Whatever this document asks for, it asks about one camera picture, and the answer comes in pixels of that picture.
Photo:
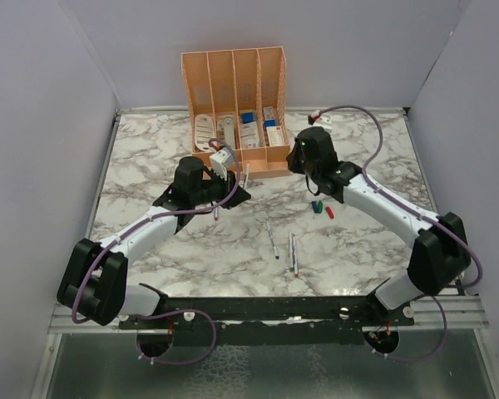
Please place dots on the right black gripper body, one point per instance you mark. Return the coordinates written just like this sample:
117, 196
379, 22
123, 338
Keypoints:
298, 165

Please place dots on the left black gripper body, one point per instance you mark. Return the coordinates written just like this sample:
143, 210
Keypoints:
212, 190

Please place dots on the yellow pen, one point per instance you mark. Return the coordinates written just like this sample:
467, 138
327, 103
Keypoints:
247, 174

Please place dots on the blue pen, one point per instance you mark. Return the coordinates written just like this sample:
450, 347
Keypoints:
272, 240

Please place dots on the green pen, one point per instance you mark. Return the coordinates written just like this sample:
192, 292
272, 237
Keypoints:
291, 257

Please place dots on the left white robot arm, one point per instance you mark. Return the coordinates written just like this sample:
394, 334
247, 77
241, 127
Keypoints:
94, 285

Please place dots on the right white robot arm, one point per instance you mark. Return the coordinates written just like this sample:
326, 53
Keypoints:
437, 242

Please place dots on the blue pen cap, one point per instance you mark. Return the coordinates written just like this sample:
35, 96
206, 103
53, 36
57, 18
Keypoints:
315, 207

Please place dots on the red pen cap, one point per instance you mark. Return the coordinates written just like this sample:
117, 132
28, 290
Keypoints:
330, 212

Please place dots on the red tipped pen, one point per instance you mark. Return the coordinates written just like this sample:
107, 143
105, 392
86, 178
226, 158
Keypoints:
295, 262

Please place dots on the white red box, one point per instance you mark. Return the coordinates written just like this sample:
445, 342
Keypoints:
272, 127

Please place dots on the white oval package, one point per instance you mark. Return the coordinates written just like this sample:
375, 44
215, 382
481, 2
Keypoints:
203, 131

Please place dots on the white blue box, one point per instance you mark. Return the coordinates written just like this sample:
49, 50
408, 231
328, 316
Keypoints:
249, 132

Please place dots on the orange desk organizer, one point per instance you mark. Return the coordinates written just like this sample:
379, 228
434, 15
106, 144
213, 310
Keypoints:
229, 82

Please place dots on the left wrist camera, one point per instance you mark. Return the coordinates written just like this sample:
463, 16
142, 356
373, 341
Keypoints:
221, 161

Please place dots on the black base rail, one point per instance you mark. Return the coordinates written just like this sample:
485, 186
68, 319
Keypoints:
259, 321

